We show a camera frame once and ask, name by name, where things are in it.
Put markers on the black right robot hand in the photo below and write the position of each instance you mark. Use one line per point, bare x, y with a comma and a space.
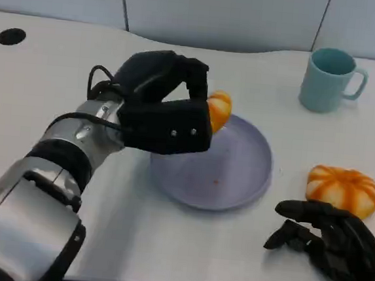
345, 253

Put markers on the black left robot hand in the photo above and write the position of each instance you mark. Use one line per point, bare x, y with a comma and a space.
147, 74

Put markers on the orange and white bread roll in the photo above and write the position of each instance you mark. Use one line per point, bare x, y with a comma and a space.
344, 190
221, 112

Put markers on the lilac plate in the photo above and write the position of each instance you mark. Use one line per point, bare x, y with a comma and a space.
234, 174

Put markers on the pale green mug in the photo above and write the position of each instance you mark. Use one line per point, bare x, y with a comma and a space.
320, 89

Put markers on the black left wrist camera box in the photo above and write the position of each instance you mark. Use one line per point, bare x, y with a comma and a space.
168, 129

